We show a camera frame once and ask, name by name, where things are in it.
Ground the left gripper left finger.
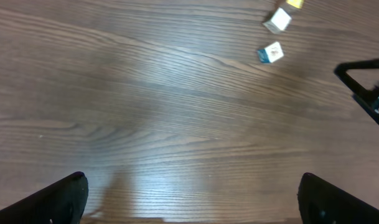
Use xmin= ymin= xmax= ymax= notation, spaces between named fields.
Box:
xmin=0 ymin=172 xmax=89 ymax=224

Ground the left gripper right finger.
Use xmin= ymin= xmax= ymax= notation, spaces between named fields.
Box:
xmin=297 ymin=172 xmax=379 ymax=224

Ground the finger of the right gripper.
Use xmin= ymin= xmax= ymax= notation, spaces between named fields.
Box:
xmin=334 ymin=58 xmax=379 ymax=125

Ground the white block blue side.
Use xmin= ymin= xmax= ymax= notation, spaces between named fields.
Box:
xmin=257 ymin=41 xmax=284 ymax=63

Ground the yellow block lower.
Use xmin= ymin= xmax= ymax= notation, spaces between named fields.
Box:
xmin=286 ymin=0 xmax=304 ymax=9

